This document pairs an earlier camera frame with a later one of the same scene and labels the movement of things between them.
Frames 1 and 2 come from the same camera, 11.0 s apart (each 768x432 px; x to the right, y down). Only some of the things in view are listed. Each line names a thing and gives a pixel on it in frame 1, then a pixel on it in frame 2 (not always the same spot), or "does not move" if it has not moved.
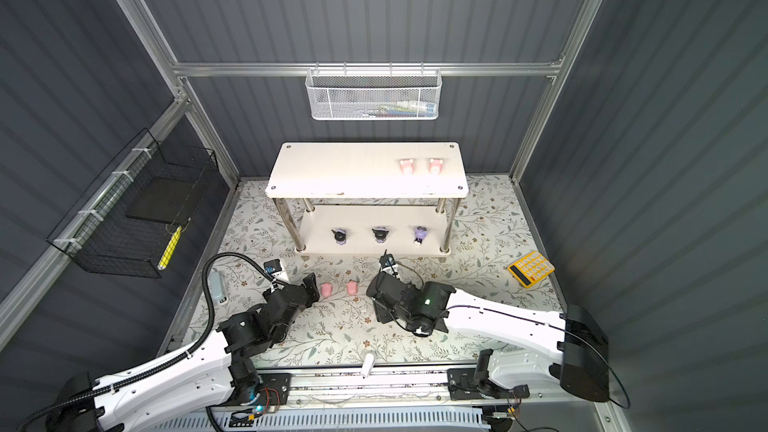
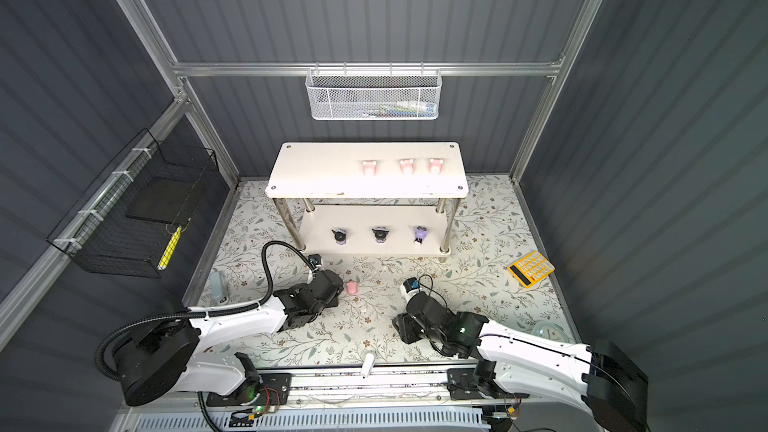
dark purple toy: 380,234 does not move
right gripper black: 381,313 -> 404,326
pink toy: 407,166 does not move
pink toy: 435,166 does not move
